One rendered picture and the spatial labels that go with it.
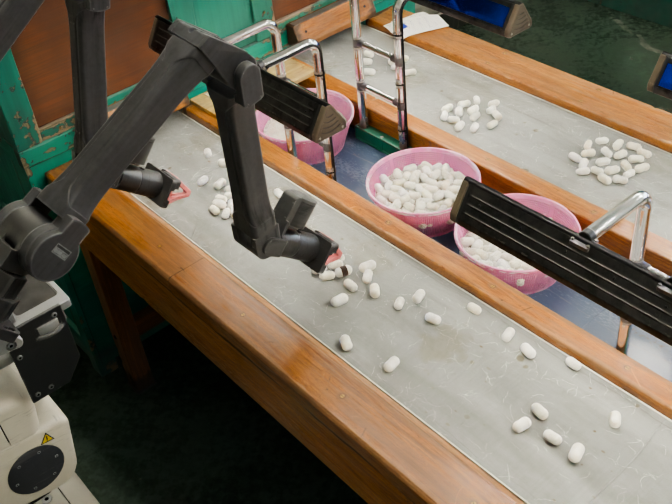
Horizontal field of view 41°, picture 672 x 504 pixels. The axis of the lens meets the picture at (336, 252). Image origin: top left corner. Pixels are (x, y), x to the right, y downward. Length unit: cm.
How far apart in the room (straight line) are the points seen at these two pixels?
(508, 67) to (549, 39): 184
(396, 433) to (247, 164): 52
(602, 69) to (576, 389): 262
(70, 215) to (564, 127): 140
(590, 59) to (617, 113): 187
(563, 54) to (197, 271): 266
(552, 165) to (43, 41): 124
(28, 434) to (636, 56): 326
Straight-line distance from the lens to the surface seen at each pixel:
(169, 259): 197
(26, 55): 227
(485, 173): 214
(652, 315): 134
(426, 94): 247
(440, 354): 171
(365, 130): 238
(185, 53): 130
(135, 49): 240
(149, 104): 129
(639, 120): 233
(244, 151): 146
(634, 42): 437
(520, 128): 232
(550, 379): 168
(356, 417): 158
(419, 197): 209
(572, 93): 242
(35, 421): 165
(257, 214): 156
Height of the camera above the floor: 198
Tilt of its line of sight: 40 degrees down
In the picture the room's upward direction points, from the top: 7 degrees counter-clockwise
